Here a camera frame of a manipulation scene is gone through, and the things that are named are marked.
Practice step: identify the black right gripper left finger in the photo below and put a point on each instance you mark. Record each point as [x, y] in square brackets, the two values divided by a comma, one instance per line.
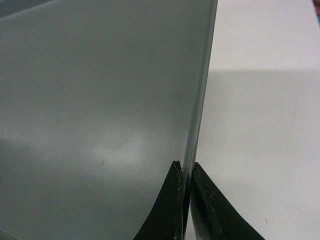
[165, 220]

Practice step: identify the white checkout table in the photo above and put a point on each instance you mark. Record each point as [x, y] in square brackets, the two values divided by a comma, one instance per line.
[259, 139]

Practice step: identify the silver grey rectangular tray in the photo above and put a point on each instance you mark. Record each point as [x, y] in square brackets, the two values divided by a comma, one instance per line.
[98, 98]

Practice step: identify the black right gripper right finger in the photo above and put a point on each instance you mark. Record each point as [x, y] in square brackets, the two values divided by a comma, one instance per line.
[213, 216]

